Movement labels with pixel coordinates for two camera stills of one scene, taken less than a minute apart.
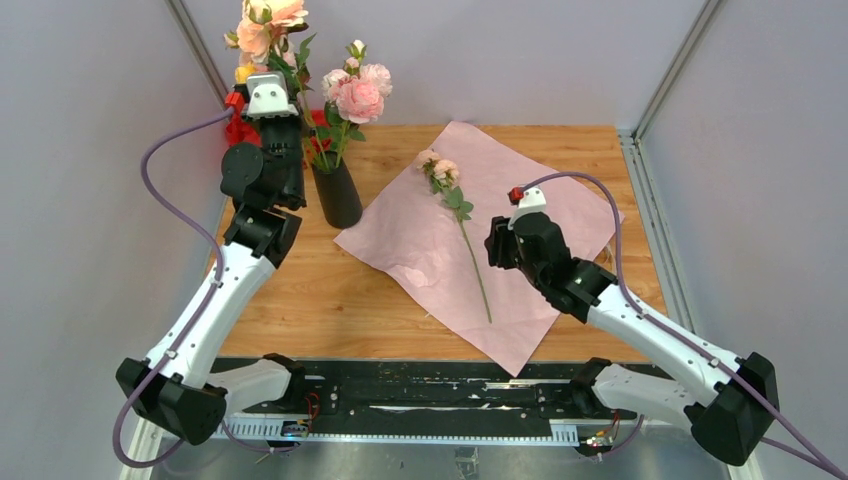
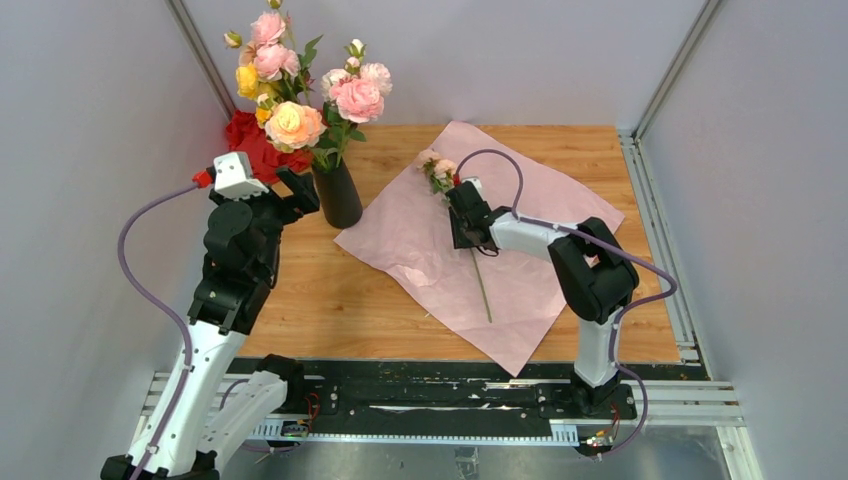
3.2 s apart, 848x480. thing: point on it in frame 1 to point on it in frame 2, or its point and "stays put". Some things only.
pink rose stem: (301, 78) to (275, 28)
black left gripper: (297, 122) to (304, 197)
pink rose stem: (356, 95) stays put
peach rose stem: (443, 175) stays put
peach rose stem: (263, 35) to (292, 126)
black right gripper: (498, 241) to (460, 240)
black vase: (341, 200) stays put
